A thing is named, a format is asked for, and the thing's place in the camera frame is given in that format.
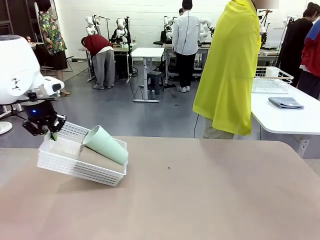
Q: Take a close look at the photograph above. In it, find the wood top robot desk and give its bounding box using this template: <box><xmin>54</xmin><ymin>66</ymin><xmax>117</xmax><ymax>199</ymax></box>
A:
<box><xmin>78</xmin><ymin>42</ymin><xmax>138</xmax><ymax>83</ymax></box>

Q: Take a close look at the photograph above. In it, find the white box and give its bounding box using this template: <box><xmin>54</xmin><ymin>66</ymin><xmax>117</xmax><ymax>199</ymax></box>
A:
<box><xmin>265</xmin><ymin>66</ymin><xmax>278</xmax><ymax>78</ymax></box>

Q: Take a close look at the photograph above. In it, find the black office chair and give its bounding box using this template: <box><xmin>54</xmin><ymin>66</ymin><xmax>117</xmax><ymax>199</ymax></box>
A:
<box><xmin>153</xmin><ymin>31</ymin><xmax>166</xmax><ymax>47</ymax></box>

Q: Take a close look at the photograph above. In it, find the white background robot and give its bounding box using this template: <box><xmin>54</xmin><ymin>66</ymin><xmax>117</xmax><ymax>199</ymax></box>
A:
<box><xmin>162</xmin><ymin>15</ymin><xmax>180</xmax><ymax>41</ymax></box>
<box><xmin>109</xmin><ymin>17</ymin><xmax>131</xmax><ymax>45</ymax></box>
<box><xmin>198</xmin><ymin>17</ymin><xmax>216</xmax><ymax>42</ymax></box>
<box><xmin>84</xmin><ymin>15</ymin><xmax>102</xmax><ymax>36</ymax></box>
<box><xmin>257</xmin><ymin>9</ymin><xmax>272</xmax><ymax>35</ymax></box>

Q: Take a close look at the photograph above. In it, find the white round fan base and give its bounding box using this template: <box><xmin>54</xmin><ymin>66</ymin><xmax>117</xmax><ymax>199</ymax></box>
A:
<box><xmin>0</xmin><ymin>121</ymin><xmax>13</xmax><ymax>136</ymax></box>

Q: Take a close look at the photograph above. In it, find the large white table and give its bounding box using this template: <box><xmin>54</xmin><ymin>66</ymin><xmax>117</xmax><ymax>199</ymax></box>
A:
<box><xmin>249</xmin><ymin>74</ymin><xmax>320</xmax><ymax>159</ymax></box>

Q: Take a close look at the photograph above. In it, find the person in yellow poncho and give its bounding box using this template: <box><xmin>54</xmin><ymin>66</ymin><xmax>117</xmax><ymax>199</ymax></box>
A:
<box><xmin>192</xmin><ymin>0</ymin><xmax>262</xmax><ymax>140</ymax></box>

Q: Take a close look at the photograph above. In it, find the black floor cable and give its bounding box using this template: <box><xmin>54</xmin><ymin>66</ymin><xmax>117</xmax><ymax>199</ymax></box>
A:
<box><xmin>193</xmin><ymin>113</ymin><xmax>201</xmax><ymax>139</ymax></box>

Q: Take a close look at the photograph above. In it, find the grey plastic stool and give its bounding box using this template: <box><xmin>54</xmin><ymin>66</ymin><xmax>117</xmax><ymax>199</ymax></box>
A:
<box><xmin>146</xmin><ymin>71</ymin><xmax>165</xmax><ymax>95</ymax></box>

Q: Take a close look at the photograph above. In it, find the white wire basket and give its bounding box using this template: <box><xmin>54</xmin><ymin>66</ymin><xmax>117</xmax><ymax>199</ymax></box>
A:
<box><xmin>251</xmin><ymin>66</ymin><xmax>295</xmax><ymax>95</ymax></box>

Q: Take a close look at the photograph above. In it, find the brown paper cup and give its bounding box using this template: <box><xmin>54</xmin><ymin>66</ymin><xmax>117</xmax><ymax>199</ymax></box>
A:
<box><xmin>78</xmin><ymin>146</ymin><xmax>127</xmax><ymax>173</ymax></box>

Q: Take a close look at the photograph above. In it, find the white standing desk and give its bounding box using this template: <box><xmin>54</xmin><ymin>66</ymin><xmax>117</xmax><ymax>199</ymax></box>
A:
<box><xmin>131</xmin><ymin>46</ymin><xmax>166</xmax><ymax>103</ymax></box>

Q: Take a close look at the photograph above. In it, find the black floor tripod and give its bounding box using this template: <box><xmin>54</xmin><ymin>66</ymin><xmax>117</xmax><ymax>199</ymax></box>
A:
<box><xmin>0</xmin><ymin>104</ymin><xmax>27</xmax><ymax>120</ymax></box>

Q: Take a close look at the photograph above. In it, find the person in red blue jacket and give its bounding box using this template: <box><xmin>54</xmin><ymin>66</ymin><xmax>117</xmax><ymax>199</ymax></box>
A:
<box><xmin>296</xmin><ymin>19</ymin><xmax>320</xmax><ymax>101</ymax></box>

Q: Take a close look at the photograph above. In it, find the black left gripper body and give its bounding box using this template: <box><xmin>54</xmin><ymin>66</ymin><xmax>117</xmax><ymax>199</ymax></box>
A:
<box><xmin>23</xmin><ymin>98</ymin><xmax>59</xmax><ymax>126</ymax></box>

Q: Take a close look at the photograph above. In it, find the person in white shirt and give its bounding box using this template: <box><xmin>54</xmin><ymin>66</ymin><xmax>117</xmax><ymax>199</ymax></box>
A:
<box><xmin>172</xmin><ymin>0</ymin><xmax>202</xmax><ymax>93</ymax></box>

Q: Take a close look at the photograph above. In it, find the person in floral shirt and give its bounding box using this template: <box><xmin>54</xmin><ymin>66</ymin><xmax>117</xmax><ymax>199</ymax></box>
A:
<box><xmin>36</xmin><ymin>0</ymin><xmax>72</xmax><ymax>96</ymax></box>

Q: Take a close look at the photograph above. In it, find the pale green cup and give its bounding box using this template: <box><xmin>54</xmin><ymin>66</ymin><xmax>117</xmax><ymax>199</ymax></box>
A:
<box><xmin>82</xmin><ymin>124</ymin><xmax>130</xmax><ymax>166</ymax></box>

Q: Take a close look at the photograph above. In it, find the person in dark red sweater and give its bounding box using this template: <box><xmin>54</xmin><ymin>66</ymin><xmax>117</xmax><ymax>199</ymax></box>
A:
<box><xmin>80</xmin><ymin>34</ymin><xmax>116</xmax><ymax>90</ymax></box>

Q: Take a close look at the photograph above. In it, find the blue cloth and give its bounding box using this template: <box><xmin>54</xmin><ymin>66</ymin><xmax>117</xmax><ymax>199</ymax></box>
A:
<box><xmin>268</xmin><ymin>96</ymin><xmax>305</xmax><ymax>110</ymax></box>

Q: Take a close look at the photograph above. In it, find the white perforated plastic basket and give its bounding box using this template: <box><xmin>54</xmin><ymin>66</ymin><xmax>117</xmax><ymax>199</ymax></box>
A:
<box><xmin>36</xmin><ymin>121</ymin><xmax>130</xmax><ymax>188</ymax></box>

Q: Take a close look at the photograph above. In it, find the person in black top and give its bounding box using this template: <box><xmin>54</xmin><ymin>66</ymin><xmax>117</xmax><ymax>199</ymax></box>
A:
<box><xmin>277</xmin><ymin>1</ymin><xmax>318</xmax><ymax>87</ymax></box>

